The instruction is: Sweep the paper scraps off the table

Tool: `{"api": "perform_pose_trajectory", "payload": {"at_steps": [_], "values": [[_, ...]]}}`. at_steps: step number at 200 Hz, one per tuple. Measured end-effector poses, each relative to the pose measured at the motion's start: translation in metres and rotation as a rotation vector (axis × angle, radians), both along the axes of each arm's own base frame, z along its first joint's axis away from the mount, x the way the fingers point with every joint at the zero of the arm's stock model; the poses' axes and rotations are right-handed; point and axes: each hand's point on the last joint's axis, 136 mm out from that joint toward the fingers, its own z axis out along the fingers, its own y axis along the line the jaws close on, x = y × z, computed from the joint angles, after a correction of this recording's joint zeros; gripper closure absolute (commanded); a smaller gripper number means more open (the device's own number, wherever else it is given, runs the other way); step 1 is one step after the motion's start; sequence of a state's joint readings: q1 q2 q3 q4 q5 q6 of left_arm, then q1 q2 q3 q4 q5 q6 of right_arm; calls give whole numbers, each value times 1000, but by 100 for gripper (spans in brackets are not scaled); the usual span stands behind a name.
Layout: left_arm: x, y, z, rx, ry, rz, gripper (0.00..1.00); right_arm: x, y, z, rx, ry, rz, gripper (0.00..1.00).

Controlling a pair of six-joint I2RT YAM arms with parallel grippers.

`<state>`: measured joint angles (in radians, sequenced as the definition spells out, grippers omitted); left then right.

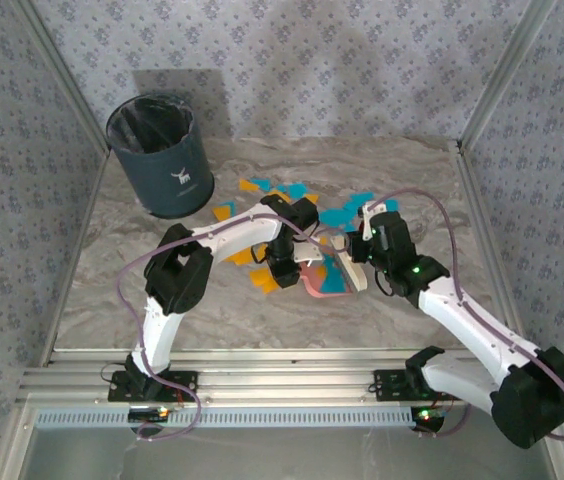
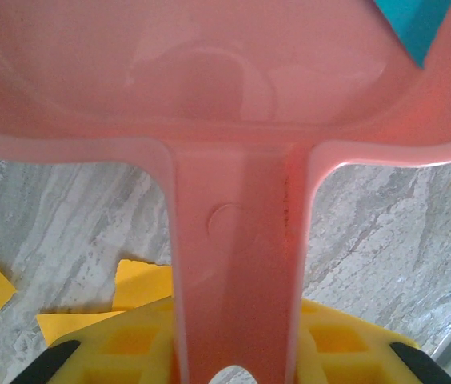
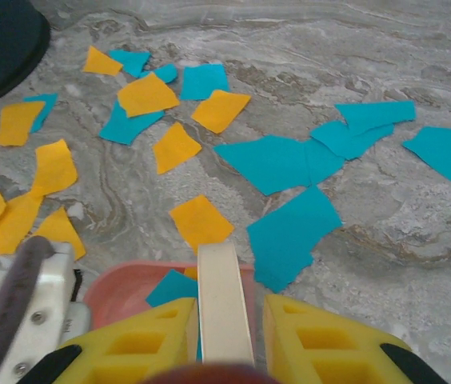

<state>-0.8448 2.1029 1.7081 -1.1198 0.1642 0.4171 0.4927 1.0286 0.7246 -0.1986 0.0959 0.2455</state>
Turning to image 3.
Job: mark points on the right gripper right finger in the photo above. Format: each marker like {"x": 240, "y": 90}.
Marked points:
{"x": 329, "y": 348}

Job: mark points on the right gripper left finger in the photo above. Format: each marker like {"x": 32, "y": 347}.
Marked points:
{"x": 129, "y": 344}

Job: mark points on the pink plastic dustpan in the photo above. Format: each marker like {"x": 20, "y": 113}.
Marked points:
{"x": 117, "y": 296}

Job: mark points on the blue paper scrap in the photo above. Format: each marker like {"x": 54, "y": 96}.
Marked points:
{"x": 203, "y": 82}
{"x": 165, "y": 74}
{"x": 449, "y": 156}
{"x": 265, "y": 164}
{"x": 171, "y": 288}
{"x": 365, "y": 124}
{"x": 133, "y": 62}
{"x": 289, "y": 236}
{"x": 123, "y": 128}
{"x": 45, "y": 106}

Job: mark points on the beige hand brush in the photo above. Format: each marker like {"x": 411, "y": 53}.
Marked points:
{"x": 221, "y": 304}

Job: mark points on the dark blue trash bin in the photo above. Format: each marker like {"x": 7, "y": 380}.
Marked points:
{"x": 1, "y": 48}

